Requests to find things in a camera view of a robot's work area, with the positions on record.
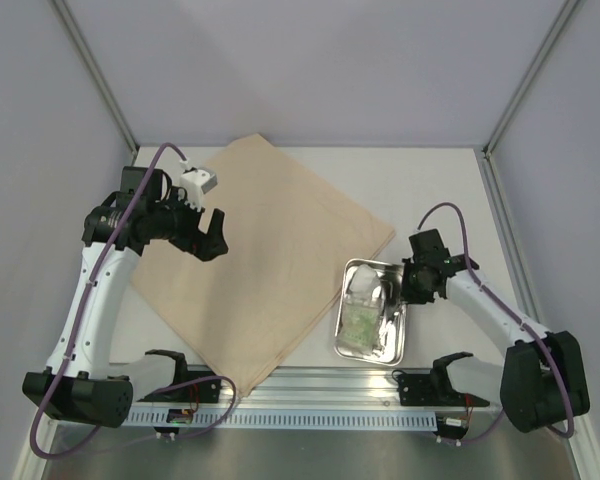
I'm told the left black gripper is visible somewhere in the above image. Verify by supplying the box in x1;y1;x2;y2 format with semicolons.
148;186;228;261

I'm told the white gauze pad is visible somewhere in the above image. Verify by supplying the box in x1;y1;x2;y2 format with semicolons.
348;264;381;297

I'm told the stainless steel tray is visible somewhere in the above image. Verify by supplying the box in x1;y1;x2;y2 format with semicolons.
334;259;407;366

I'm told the green sachet packet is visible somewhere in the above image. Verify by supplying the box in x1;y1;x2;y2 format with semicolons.
343;279;385;321
337;303;380;353

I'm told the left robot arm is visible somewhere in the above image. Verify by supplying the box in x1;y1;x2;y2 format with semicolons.
22;167;228;428

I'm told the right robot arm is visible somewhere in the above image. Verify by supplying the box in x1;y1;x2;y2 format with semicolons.
400;229;591;433

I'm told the beige cloth drape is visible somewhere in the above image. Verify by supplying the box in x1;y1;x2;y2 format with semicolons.
132;134;395;397

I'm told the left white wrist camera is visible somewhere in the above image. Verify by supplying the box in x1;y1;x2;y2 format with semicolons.
178;167;218;211

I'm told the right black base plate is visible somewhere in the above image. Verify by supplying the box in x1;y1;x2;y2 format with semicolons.
391;370;490;408

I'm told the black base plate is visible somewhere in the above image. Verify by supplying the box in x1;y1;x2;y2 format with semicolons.
141;370;221;404
391;370;490;408

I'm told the aluminium front rail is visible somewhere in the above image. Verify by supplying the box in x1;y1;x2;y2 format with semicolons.
129;363;586;412

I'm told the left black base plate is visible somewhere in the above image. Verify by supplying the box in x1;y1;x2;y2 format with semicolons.
141;370;221;404

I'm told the white slotted cable duct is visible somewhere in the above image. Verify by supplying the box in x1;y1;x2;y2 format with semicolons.
124;407;437;432

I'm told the left aluminium frame post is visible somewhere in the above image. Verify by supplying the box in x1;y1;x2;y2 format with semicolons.
49;0;139;159

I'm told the aluminium frame post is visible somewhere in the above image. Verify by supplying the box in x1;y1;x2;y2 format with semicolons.
49;0;139;159
482;0;585;159

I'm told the right aluminium frame post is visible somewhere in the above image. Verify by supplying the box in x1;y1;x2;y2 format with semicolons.
482;0;585;159

